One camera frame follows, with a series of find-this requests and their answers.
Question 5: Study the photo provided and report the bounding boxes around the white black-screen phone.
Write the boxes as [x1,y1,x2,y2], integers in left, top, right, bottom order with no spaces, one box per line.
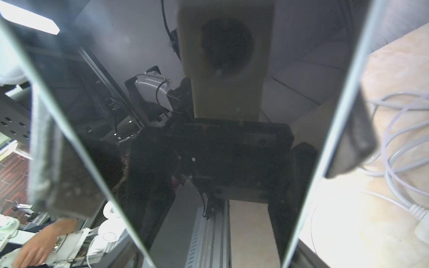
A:
[1,1,385,268]

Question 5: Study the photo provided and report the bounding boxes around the grey power strip cord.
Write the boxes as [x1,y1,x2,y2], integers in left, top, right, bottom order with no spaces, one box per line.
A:
[358,92,429,222]

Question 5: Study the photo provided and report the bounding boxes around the white charging cable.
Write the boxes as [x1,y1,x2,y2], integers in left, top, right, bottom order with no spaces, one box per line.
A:
[380,96,429,198]

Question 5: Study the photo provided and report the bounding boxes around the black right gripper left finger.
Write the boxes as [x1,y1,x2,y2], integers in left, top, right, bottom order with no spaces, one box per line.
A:
[28,86,104,220]

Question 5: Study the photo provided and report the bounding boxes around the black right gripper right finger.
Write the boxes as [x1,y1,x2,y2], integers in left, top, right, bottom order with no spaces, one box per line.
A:
[325,91,377,179]

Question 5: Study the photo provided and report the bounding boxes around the person's hand in background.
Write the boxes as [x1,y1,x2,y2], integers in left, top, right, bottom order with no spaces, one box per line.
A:
[13,218,78,268]

